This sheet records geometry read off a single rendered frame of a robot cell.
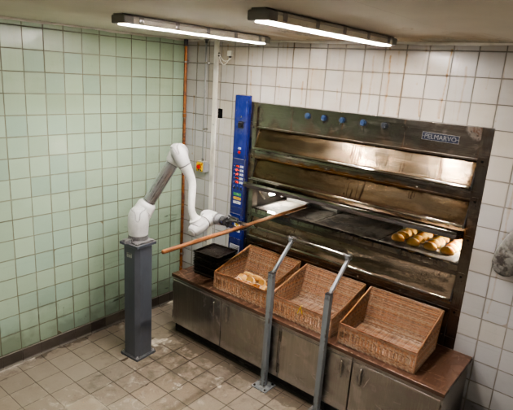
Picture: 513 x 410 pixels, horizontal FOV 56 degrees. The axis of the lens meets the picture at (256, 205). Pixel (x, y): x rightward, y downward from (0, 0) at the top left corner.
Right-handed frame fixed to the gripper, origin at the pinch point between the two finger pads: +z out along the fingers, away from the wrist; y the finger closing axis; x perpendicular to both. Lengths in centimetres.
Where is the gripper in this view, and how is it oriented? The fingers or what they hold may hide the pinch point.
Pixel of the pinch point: (242, 226)
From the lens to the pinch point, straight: 372.6
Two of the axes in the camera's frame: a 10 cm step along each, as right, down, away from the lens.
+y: -0.7, 9.6, 2.6
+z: 7.8, 2.1, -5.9
